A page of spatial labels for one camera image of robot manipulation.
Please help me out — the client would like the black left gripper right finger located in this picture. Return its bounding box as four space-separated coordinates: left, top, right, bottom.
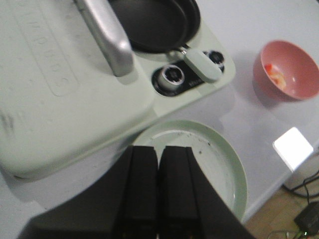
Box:
159 146 253 239

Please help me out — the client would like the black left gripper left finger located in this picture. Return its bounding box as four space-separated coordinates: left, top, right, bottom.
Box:
18 146 158 239

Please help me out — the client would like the green breakfast maker lid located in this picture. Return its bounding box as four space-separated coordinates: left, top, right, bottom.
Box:
0 0 156 179

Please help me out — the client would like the shrimp piece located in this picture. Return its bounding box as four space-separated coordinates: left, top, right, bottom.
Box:
264 64 287 90

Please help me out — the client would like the pink bowl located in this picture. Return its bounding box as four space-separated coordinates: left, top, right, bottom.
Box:
253 40 319 101

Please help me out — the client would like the green breakfast maker base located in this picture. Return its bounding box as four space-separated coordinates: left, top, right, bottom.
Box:
133 21 235 118

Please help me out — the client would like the light green round plate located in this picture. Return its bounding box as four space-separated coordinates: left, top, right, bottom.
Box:
133 120 248 222

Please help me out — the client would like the black power adapter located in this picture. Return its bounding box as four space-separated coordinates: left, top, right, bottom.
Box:
294 201 319 236

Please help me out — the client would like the left silver control knob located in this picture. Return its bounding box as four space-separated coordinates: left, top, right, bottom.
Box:
158 64 185 91

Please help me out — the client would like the silver control knob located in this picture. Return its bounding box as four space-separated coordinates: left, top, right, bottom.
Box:
203 50 225 72
158 64 185 91

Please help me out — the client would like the right silver control knob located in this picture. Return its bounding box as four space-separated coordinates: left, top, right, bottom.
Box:
203 50 225 72

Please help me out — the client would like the black round frying pan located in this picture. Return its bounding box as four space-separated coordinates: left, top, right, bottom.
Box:
107 0 223 84

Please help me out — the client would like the black cable pair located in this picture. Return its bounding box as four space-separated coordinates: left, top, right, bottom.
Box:
281 170 319 200

